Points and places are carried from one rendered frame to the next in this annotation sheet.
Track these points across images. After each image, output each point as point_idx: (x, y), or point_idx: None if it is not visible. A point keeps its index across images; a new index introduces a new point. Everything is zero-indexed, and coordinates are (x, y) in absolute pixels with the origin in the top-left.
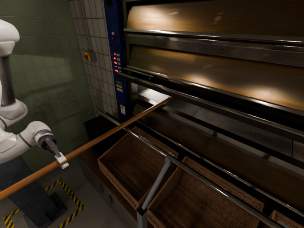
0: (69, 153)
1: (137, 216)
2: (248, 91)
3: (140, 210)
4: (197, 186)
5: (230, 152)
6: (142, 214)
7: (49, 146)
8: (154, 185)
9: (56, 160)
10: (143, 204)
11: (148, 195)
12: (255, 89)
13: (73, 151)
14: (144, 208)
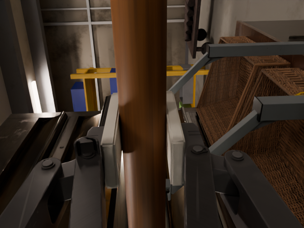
0: (125, 186)
1: (289, 102)
2: (68, 227)
3: (257, 106)
4: (301, 219)
5: (183, 220)
6: (254, 99)
7: (7, 211)
8: (211, 149)
9: (286, 208)
10: (249, 118)
11: (231, 134)
12: (65, 223)
13: (126, 201)
14: (252, 111)
